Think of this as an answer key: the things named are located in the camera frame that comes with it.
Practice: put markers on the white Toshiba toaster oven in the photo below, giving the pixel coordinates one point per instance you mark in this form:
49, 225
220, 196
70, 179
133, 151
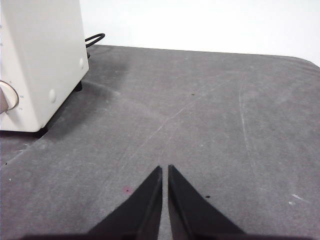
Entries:
40, 50

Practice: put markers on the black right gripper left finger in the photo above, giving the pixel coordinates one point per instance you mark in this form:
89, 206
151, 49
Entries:
140, 212

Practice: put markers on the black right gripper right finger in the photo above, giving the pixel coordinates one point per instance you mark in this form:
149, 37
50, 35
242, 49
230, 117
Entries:
190, 212

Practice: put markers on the oven timer knob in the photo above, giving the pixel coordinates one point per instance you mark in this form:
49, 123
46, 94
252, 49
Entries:
8, 98

